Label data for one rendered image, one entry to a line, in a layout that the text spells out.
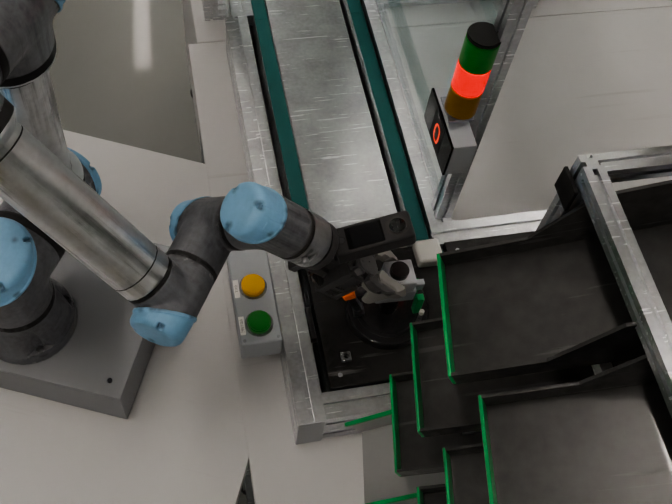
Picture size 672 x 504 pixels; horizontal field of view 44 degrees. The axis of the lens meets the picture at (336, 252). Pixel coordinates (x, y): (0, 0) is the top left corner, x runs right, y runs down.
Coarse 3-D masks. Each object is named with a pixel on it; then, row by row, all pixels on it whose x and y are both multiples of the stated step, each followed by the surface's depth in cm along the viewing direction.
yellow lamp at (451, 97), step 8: (448, 96) 126; (456, 96) 124; (480, 96) 124; (448, 104) 126; (456, 104) 125; (464, 104) 124; (472, 104) 124; (448, 112) 127; (456, 112) 126; (464, 112) 126; (472, 112) 126
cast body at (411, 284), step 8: (384, 264) 131; (392, 264) 130; (400, 264) 130; (408, 264) 131; (392, 272) 129; (400, 272) 129; (408, 272) 130; (400, 280) 129; (408, 280) 130; (416, 280) 130; (408, 288) 131; (416, 288) 135; (408, 296) 133
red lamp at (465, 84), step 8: (456, 72) 121; (464, 72) 119; (488, 72) 119; (456, 80) 122; (464, 80) 120; (472, 80) 120; (480, 80) 120; (456, 88) 123; (464, 88) 121; (472, 88) 121; (480, 88) 122; (464, 96) 123; (472, 96) 123
